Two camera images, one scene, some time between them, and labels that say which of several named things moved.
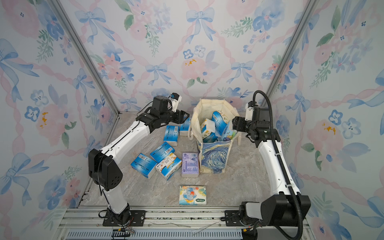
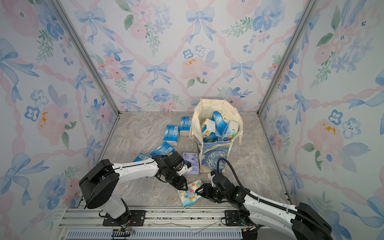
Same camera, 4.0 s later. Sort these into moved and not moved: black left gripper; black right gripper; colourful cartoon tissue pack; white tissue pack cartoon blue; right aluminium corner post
Moved: colourful cartoon tissue pack; black right gripper; black left gripper
Not moved: right aluminium corner post; white tissue pack cartoon blue
